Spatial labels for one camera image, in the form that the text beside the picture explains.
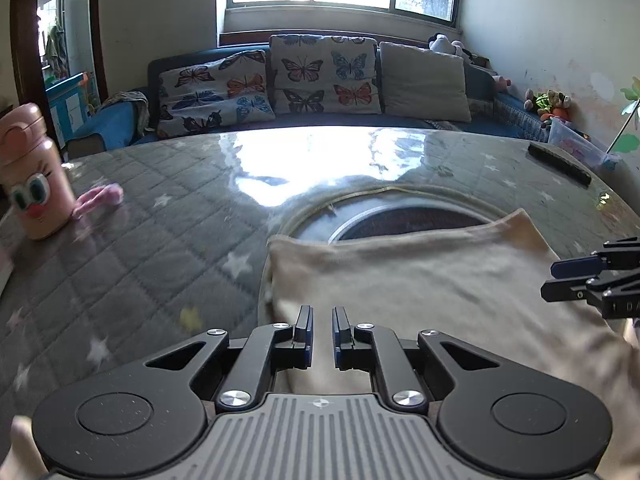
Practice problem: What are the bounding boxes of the grey cloth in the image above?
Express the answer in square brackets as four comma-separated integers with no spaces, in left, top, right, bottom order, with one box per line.
[99,90,151,137]

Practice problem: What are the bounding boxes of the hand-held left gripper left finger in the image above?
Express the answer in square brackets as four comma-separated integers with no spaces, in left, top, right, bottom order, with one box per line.
[142,305,316,412]

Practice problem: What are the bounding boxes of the green leaf wall sticker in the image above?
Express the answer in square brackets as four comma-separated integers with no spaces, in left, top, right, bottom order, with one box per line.
[606,77,640,157]

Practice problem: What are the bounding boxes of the brown plush toy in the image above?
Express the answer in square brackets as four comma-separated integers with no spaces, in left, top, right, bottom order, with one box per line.
[546,89,572,122]

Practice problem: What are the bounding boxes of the butterfly print cushion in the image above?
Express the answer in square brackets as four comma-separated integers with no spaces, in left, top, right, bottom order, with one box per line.
[270,34,384,116]
[157,50,277,137]

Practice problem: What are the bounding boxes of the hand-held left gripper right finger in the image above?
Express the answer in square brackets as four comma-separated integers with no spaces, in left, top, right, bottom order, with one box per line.
[332,305,502,414]

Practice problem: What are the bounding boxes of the blue sofa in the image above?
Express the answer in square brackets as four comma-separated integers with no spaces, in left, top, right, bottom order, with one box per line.
[67,42,556,150]

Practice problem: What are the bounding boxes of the dark wooden door frame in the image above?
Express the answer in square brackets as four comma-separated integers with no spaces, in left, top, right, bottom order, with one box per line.
[10,0,109,128]

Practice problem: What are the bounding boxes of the black rectangular bar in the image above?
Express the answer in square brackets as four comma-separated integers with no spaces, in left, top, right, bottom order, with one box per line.
[528,142,592,187]

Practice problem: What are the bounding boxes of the white plush toy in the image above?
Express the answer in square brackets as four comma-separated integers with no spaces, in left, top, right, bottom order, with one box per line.
[428,33,488,66]

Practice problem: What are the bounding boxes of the pink cartoon face bottle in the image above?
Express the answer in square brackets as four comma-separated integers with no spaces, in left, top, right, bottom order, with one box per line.
[0,102,76,241]

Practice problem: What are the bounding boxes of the pink bottle strap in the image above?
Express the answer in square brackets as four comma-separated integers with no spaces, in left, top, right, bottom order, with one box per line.
[72,184,124,220]

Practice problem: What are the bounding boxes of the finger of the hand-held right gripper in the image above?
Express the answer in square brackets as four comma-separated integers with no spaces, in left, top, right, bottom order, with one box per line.
[550,254,607,279]
[541,275,602,304]

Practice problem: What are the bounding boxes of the blue cabinet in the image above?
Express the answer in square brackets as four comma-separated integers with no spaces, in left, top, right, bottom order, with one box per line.
[45,72,97,149]

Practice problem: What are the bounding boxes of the beige garment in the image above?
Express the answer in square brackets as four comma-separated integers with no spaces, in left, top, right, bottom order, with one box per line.
[10,208,640,480]

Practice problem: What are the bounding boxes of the clear plastic box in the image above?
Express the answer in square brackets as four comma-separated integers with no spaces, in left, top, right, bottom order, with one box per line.
[547,117,622,172]

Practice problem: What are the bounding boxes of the plain beige cushion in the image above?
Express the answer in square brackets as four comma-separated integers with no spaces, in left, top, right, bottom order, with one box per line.
[380,41,472,123]

